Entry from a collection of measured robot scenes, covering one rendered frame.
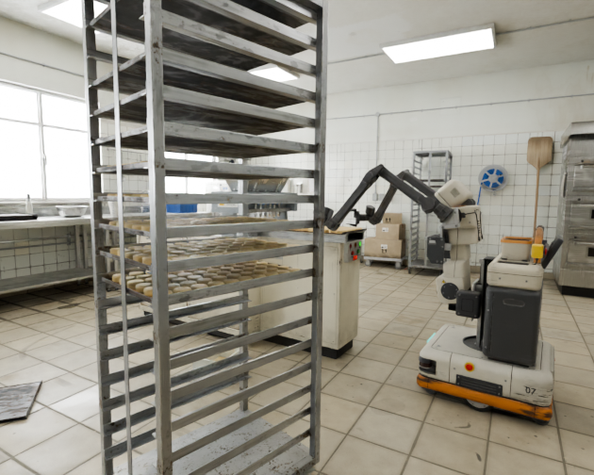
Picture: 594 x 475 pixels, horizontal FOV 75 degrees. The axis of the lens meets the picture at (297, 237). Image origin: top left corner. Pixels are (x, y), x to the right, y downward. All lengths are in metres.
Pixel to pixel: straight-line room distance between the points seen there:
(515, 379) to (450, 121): 4.96
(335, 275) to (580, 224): 3.57
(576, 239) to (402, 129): 3.03
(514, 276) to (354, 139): 5.24
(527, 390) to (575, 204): 3.49
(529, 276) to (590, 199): 3.41
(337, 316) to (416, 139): 4.54
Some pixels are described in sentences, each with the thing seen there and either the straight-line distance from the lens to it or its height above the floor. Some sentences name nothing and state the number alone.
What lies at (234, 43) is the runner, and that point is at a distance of 1.25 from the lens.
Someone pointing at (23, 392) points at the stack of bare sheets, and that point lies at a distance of 2.84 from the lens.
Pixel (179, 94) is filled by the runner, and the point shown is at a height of 1.41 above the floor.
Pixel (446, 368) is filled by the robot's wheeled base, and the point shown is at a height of 0.20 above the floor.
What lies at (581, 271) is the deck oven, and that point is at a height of 0.30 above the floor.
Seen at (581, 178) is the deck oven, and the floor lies 1.39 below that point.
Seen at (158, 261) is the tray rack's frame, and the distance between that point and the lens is 1.03.
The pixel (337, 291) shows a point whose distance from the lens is 2.70.
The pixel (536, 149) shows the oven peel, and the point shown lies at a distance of 6.56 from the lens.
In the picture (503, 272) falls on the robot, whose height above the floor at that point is 0.77.
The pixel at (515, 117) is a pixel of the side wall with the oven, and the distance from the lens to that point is 6.67.
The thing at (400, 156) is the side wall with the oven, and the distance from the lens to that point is 6.82.
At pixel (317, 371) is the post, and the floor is 0.50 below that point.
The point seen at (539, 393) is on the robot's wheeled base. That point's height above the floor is 0.19.
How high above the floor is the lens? 1.15
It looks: 6 degrees down
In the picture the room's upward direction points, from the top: 1 degrees clockwise
